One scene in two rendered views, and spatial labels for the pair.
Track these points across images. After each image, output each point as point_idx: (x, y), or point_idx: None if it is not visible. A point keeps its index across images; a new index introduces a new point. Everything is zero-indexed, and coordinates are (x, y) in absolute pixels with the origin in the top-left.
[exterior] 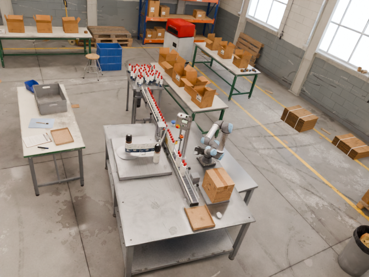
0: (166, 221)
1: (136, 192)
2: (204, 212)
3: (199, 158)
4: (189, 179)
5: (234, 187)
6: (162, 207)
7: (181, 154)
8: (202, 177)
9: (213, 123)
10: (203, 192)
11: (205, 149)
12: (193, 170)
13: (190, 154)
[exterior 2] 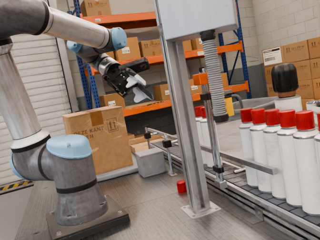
0: None
1: None
2: (138, 149)
3: (115, 212)
4: (168, 170)
5: (35, 189)
6: (222, 135)
7: (195, 107)
8: (123, 182)
9: (41, 0)
10: (132, 159)
11: (116, 61)
12: (153, 186)
13: (156, 230)
